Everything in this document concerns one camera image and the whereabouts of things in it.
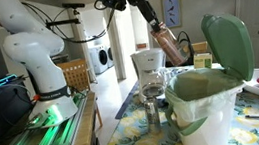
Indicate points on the white coffee maker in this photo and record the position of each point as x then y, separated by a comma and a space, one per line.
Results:
149, 63

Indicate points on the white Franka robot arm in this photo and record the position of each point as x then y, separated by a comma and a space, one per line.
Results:
38, 57

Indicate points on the aluminium rail base frame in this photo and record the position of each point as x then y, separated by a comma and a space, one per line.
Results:
44, 140

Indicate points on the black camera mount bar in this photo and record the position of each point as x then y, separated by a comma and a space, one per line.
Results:
64, 22

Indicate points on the white washing machine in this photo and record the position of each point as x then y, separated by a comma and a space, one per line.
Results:
98, 59
110, 56

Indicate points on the framed bird picture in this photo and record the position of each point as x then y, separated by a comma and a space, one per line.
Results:
173, 11

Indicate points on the wooden lattice chair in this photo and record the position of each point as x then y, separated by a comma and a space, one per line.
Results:
75, 74

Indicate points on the black handbag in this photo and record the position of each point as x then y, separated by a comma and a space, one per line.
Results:
188, 46

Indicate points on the black stereo camera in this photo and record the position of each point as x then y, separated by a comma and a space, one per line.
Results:
73, 5

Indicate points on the yellow floral tablecloth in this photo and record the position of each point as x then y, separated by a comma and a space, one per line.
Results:
135, 140

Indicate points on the white bin with green lid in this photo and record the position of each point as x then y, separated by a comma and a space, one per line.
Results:
206, 119

